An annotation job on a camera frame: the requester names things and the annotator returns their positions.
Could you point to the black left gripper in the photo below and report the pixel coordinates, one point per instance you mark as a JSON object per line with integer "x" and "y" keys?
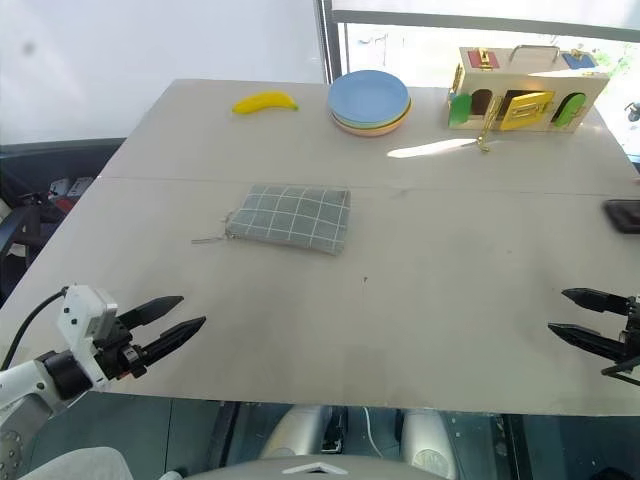
{"x": 117, "y": 350}

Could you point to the silver right robot leg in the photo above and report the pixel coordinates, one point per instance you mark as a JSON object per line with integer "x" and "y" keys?
{"x": 430, "y": 442}

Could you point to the dark chair with clutter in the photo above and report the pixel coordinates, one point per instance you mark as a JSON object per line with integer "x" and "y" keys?
{"x": 30, "y": 210}

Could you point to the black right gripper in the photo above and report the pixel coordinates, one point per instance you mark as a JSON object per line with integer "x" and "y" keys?
{"x": 631, "y": 325}

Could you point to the yellow toy banana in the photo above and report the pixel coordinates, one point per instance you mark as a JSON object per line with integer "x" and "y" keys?
{"x": 265, "y": 102}

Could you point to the blue plastic plate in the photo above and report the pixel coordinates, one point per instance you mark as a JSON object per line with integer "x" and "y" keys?
{"x": 367, "y": 92}

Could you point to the dark window frame post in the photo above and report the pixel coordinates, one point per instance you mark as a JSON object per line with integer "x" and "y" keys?
{"x": 331, "y": 45}

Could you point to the yellow plastic plate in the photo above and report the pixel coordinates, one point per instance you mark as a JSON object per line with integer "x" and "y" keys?
{"x": 397, "y": 122}

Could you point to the black flat tray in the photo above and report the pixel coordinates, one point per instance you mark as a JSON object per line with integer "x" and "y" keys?
{"x": 624, "y": 215}

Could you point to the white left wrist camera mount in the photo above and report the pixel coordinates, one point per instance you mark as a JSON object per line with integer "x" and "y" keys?
{"x": 80, "y": 312}

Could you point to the green plastic plate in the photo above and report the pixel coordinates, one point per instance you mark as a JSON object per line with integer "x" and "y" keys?
{"x": 400, "y": 118}

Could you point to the pink plastic plate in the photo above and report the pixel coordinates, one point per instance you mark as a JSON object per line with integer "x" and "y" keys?
{"x": 370, "y": 131}

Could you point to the wooden lock busy box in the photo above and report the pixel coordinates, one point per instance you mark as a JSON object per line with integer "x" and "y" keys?
{"x": 530, "y": 80}

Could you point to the silver left robot leg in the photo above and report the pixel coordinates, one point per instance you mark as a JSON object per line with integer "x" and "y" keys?
{"x": 295, "y": 432}

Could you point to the silver robot leg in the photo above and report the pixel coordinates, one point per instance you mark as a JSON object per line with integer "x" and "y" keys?
{"x": 295, "y": 432}
{"x": 430, "y": 442}

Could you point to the grey checked cloth pouch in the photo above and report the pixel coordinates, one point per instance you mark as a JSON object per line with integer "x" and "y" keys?
{"x": 290, "y": 217}

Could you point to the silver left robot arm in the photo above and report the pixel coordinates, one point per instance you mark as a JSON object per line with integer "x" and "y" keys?
{"x": 25, "y": 380}

